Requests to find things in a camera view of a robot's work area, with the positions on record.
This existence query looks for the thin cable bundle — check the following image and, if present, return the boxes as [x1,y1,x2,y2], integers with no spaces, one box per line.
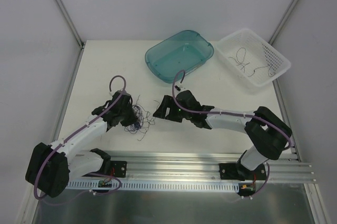
[123,95,156,142]

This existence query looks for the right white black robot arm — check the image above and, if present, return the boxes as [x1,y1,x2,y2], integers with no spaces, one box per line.
[153,90,292,181]

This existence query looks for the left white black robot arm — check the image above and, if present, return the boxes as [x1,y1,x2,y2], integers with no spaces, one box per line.
[25,91,137,200]

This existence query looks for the teal transparent plastic tub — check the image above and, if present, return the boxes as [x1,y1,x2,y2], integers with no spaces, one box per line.
[145,30,214,84]

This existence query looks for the white perforated plastic basket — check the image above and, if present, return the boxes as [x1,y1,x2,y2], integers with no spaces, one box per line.
[214,28,291,94]

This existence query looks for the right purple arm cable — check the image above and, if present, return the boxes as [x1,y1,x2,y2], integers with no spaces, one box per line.
[172,70,294,151]

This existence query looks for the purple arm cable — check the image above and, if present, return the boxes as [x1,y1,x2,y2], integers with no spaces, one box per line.
[34,75,130,200]
[172,70,294,151]

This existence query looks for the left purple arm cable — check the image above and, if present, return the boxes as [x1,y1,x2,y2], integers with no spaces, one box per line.
[34,75,130,200]

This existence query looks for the aluminium mounting rail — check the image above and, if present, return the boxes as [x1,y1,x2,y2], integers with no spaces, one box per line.
[108,151,318,184]

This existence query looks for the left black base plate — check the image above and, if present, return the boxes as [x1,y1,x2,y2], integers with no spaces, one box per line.
[84,160,127,178]

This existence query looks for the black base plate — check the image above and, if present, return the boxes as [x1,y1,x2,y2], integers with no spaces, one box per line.
[84,160,127,178]
[219,162,267,181]

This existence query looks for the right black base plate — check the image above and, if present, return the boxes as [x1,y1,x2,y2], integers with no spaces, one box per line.
[219,162,267,181]

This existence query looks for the white slotted cable duct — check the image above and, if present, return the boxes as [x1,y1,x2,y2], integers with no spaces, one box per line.
[66,179,239,192]

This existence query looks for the left aluminium frame post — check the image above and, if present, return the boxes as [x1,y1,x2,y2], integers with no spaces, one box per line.
[54,0,85,49]

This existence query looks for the aluminium frame post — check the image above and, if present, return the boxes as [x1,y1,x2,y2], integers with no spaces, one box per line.
[54,0,85,49]
[269,0,300,45]

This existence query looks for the right aluminium frame post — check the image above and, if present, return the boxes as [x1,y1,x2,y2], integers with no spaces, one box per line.
[269,0,300,45]

